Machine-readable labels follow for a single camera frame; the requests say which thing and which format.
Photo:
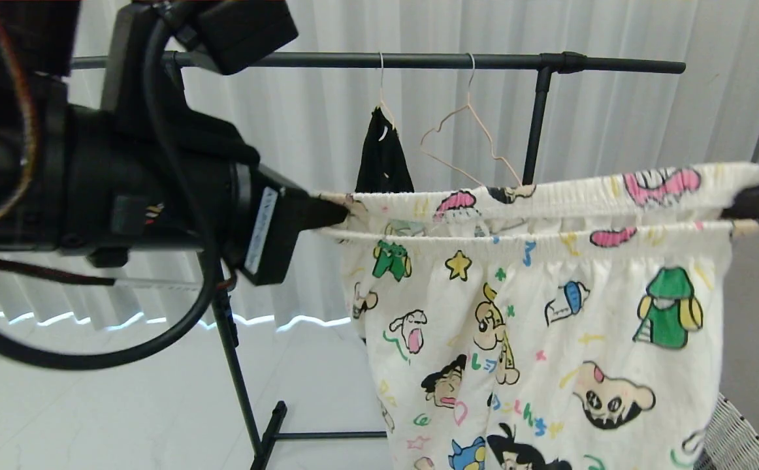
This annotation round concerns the black clothes rack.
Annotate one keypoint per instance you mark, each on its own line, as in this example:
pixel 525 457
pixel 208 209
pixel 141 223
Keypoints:
pixel 419 61

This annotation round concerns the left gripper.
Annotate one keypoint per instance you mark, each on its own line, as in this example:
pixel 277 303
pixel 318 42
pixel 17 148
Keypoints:
pixel 125 202

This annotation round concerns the white curtain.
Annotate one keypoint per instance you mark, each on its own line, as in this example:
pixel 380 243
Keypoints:
pixel 614 111

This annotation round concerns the black garment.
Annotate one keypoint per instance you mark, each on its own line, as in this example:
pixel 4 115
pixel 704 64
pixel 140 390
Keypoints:
pixel 383 163

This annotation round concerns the pink clothes hanger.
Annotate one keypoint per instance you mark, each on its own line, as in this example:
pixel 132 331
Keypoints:
pixel 381 85
pixel 477 124

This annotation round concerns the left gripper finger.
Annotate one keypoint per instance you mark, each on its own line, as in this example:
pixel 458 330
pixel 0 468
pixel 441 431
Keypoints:
pixel 324 212

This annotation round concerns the white laundry basket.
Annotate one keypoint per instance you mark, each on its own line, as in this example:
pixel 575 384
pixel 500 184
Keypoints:
pixel 732 437

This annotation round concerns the cream printed garment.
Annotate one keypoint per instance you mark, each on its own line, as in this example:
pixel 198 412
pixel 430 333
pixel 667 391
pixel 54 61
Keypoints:
pixel 549 326

